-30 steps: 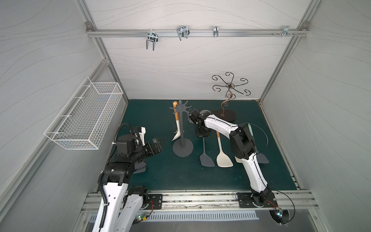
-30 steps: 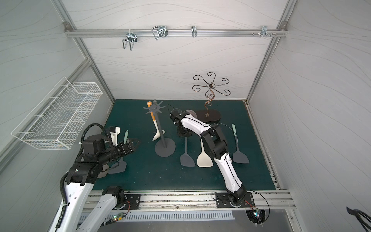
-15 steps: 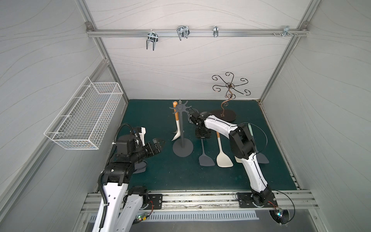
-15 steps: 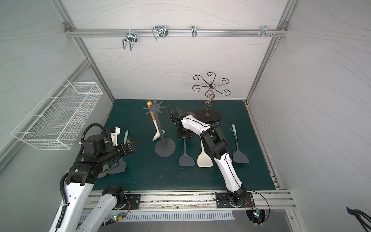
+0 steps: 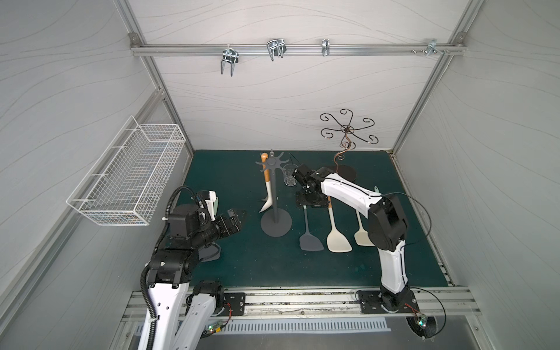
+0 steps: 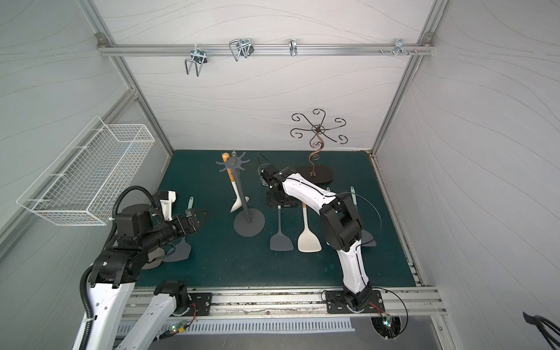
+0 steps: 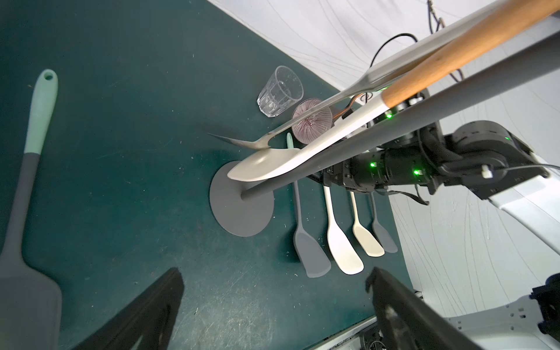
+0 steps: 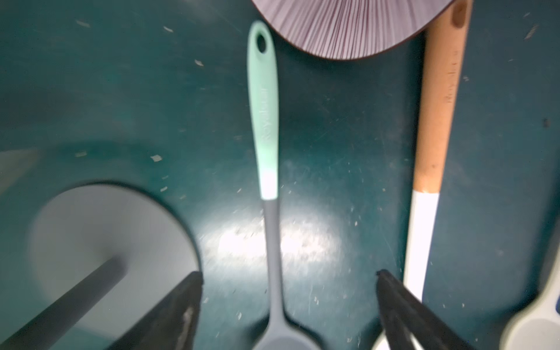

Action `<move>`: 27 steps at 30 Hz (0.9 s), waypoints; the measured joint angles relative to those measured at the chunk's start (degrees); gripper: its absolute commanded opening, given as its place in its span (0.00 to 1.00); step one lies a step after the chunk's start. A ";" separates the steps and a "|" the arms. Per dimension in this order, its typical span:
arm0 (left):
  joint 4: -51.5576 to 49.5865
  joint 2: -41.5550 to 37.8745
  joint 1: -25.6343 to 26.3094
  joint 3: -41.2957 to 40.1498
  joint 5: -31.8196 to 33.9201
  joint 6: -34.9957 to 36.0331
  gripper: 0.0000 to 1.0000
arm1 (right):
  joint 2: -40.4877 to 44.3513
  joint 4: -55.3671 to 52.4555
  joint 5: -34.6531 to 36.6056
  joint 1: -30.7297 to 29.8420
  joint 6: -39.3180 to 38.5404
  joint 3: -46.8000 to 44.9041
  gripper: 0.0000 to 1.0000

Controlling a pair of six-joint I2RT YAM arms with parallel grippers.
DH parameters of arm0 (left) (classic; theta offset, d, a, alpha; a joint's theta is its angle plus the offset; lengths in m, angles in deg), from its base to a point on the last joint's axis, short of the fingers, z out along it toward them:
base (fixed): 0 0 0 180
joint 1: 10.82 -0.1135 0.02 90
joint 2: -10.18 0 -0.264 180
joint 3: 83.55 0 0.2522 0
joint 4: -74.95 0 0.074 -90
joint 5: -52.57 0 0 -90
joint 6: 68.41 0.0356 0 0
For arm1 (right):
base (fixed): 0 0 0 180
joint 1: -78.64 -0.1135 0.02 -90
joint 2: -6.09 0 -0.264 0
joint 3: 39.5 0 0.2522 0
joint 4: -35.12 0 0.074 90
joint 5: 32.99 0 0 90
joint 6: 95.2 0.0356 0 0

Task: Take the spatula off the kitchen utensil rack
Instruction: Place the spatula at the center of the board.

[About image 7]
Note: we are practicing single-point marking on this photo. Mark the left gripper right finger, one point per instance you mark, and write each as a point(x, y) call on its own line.
point(407, 322)

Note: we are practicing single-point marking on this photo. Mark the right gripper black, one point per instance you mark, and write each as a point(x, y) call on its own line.
point(406, 160)

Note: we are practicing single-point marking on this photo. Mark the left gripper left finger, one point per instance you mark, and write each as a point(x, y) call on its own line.
point(148, 321)

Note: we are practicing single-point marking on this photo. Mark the grey spatula mint handle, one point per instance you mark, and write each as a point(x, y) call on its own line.
point(382, 234)

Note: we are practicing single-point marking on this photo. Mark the white spatula light wood handle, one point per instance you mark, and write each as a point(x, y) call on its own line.
point(339, 245)

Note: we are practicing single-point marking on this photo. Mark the cream spatula mint handle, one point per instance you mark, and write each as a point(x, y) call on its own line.
point(366, 239)

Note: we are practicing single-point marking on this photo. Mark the grey utensil mint handle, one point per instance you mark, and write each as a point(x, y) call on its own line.
point(310, 253)

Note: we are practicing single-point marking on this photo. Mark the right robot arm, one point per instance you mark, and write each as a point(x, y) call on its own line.
point(497, 167)

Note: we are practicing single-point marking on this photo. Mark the grey utensil rack stand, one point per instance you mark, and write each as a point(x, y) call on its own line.
point(245, 209)

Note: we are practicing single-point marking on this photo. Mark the pink striped bowl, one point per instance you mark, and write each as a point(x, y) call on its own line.
point(314, 125)

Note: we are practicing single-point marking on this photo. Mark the brown metal scroll stand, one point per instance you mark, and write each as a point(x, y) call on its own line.
point(435, 24)

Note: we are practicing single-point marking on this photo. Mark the clear drinking glass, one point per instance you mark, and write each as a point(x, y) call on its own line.
point(283, 90)

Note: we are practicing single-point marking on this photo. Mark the cream utensil orange handle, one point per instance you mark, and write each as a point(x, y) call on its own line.
point(506, 22)

